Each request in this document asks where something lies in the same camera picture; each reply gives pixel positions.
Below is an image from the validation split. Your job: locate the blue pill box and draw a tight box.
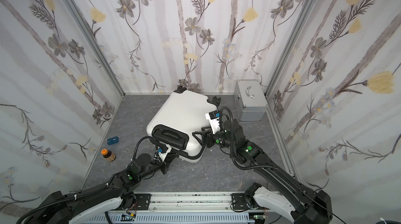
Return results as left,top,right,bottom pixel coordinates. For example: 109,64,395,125
107,136,119,145

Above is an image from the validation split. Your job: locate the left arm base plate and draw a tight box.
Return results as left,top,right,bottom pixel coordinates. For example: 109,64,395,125
122,193,152,211

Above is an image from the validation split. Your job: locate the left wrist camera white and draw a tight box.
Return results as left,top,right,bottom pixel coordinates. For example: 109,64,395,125
156,144,172,163

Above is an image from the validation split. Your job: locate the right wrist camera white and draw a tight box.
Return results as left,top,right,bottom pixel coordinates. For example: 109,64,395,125
205,110,220,134

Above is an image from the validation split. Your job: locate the white slotted cable duct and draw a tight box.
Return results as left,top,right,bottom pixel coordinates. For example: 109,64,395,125
82,212,255,224

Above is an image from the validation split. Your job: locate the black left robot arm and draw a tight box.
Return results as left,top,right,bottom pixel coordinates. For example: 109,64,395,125
17,136,178,224

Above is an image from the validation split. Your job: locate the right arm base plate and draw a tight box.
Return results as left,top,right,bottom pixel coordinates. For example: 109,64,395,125
230,193,263,211

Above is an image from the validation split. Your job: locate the white hard-shell suitcase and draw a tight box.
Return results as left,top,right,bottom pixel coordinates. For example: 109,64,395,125
147,86,221,163

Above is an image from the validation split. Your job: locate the orange-capped amber bottle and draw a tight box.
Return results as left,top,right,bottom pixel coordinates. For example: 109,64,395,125
101,149,116,162

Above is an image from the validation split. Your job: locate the silver aluminium case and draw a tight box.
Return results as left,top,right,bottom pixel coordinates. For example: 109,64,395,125
234,80,268,121

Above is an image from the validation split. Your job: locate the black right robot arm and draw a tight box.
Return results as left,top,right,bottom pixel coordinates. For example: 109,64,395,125
192,107,334,224

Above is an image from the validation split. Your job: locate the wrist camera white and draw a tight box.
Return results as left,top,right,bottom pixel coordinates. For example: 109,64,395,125
156,144,172,163
205,110,220,134

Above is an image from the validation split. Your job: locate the aluminium mounting rail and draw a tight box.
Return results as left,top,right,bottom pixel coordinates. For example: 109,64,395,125
62,191,283,215

